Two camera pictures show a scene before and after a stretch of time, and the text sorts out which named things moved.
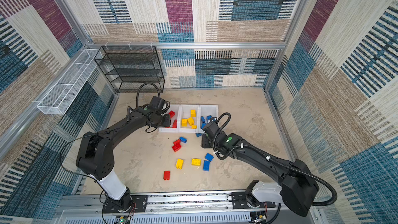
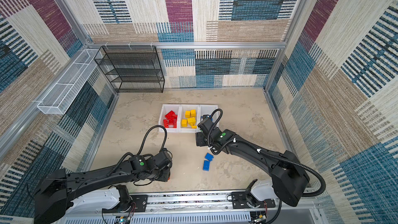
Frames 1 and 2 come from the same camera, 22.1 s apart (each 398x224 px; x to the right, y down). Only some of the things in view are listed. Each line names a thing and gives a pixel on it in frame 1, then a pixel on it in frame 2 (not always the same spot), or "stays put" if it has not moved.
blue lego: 209,156 stays put
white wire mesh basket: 61,95 stays put
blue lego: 206,166 stays put
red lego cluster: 176,145 -> 171,115
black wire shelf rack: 132,69 stays put
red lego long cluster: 174,124 stays put
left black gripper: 167,123 -> 167,171
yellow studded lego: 196,162 -> 192,121
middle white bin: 185,113 stays put
